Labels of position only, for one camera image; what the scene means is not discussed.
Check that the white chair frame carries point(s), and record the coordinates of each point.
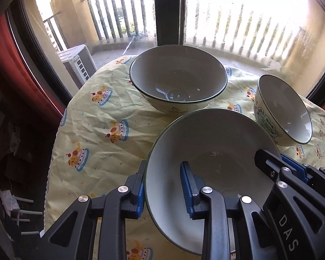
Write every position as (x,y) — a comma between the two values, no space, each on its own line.
(24,200)

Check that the red curtain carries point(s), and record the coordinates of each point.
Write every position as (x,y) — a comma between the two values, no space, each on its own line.
(29,73)

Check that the white air conditioner unit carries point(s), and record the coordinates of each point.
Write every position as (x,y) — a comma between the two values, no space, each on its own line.
(78,62)

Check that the yellow printed tablecloth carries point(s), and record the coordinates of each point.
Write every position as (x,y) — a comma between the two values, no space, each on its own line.
(97,119)

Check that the dark window frame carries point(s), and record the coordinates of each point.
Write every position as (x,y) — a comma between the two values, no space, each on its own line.
(168,10)

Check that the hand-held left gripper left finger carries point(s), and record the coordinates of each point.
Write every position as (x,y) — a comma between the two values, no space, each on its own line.
(140,200)

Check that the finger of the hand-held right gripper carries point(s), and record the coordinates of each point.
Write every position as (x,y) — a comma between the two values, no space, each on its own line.
(293,165)
(268,162)

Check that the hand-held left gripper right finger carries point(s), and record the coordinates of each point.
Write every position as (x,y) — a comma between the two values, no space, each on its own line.
(187,189)

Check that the cream ceramic bowl green rim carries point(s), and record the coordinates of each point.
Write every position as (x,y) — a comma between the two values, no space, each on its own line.
(287,108)
(205,140)
(178,67)

